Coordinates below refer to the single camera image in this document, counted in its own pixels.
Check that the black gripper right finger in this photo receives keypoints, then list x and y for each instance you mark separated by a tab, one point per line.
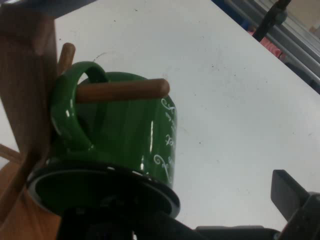
292	197

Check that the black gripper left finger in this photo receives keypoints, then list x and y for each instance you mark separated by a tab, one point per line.
120	225

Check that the green mug with white print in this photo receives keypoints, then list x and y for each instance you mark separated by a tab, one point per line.
120	140

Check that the red plastic bag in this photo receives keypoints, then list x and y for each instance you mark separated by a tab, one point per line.
270	47

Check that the brown wooden mug tree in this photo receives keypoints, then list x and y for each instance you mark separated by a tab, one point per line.
25	87

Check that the aluminium corner frame profile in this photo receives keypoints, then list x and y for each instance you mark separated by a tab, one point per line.
295	37

